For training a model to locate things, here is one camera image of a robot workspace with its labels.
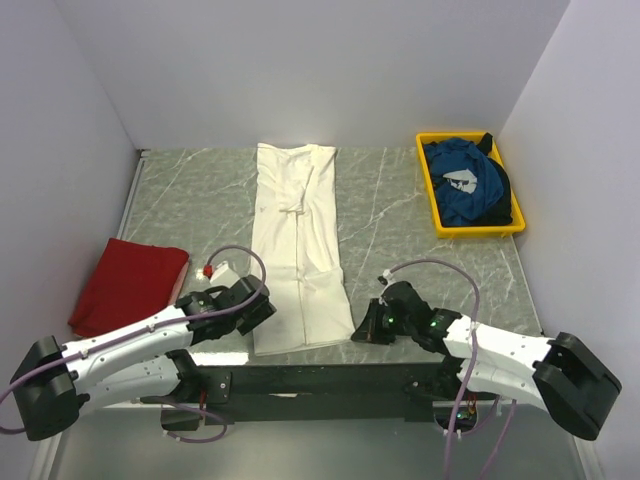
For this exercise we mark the black base beam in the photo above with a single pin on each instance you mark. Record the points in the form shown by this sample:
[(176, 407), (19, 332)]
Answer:
[(322, 392)]

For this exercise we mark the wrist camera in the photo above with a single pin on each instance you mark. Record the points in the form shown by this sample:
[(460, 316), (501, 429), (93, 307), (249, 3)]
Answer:
[(220, 275), (386, 278)]

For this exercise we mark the white t-shirt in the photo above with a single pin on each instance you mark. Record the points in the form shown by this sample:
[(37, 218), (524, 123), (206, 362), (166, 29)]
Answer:
[(295, 235)]

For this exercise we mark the pink folded t-shirt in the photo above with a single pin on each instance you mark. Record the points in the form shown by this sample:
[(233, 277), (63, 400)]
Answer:
[(179, 283)]

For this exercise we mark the aluminium frame rail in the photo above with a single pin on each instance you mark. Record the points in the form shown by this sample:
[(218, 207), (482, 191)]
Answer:
[(127, 443)]

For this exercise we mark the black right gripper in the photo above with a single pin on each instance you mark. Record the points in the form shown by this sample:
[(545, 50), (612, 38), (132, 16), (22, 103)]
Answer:
[(369, 331)]

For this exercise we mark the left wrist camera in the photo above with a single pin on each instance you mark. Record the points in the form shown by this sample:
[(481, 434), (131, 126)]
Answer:
[(220, 275)]

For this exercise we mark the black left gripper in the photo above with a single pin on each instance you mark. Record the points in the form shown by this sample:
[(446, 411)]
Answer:
[(260, 314)]

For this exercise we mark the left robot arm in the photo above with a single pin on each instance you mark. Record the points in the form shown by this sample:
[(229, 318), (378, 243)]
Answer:
[(56, 383)]

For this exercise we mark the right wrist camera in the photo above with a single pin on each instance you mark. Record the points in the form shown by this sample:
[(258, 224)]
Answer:
[(386, 278)]

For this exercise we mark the blue t-shirt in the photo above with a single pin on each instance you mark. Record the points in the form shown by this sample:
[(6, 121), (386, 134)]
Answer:
[(466, 183)]

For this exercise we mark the red folded t-shirt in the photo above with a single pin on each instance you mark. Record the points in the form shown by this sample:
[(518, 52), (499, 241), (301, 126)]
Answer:
[(130, 283)]

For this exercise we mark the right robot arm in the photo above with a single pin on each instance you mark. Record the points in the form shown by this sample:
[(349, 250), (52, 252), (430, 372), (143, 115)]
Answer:
[(559, 375)]

